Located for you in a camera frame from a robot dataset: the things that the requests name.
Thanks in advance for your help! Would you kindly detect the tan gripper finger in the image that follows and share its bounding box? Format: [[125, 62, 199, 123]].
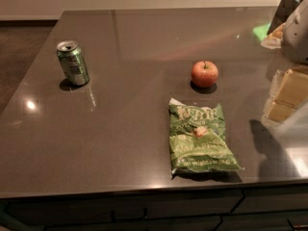
[[264, 99, 295, 122]]

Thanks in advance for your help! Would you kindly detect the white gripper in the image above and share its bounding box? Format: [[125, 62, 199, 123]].
[[269, 0, 308, 107]]

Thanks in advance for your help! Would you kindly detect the green jalapeno chip bag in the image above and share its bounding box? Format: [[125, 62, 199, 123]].
[[169, 98, 242, 175]]

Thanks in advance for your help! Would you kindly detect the green soda can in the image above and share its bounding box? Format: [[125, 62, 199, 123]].
[[57, 40, 90, 86]]

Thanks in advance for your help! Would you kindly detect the red apple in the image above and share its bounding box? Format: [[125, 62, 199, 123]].
[[191, 61, 218, 88]]

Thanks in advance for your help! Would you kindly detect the dark drawer front right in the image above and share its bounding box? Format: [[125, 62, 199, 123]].
[[234, 186, 308, 214]]

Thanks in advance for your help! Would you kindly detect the dark drawer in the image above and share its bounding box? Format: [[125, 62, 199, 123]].
[[7, 190, 243, 226], [234, 186, 308, 214]]

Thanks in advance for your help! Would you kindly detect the dark drawer front left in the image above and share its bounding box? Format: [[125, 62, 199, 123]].
[[7, 190, 243, 226]]

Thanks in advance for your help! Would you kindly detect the black drawer handle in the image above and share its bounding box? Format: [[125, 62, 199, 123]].
[[111, 208, 147, 222]]

